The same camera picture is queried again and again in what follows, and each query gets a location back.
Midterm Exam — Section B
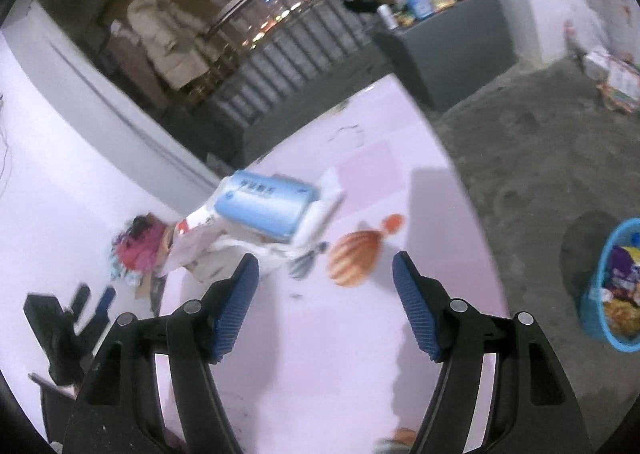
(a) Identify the blue white tissue pack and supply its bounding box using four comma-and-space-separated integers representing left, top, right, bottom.
214, 170, 321, 243

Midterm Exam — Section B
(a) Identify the grey cabinet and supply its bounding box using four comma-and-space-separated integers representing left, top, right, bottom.
372, 0, 516, 112

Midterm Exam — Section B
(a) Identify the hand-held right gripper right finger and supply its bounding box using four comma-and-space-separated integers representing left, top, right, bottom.
391, 250, 593, 454

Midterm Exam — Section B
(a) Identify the hanging beige coat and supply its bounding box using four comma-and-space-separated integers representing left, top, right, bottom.
125, 0, 211, 89

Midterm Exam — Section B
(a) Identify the black bag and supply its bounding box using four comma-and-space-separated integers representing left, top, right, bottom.
342, 0, 388, 14

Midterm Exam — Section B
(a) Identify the white carton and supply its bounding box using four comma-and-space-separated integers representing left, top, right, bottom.
582, 46, 614, 79

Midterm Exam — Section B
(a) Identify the pink cloth pile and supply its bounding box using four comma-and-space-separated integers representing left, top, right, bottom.
110, 215, 173, 287

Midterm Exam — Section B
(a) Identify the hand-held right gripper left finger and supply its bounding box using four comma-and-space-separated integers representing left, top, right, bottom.
62, 254, 261, 454

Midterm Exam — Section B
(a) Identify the metal railing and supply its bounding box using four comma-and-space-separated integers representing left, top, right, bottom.
210, 0, 381, 155

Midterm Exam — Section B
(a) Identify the white wrapper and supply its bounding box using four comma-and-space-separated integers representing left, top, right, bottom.
167, 166, 346, 285

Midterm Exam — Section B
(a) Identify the blue plastic waste basket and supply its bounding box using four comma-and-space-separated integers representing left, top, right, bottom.
580, 218, 640, 352

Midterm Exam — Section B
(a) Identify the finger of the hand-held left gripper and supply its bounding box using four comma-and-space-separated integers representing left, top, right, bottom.
69, 284, 94, 323
90, 286, 117, 335

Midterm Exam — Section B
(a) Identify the yellow snack wrapper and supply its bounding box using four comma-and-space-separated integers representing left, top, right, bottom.
602, 299, 640, 339

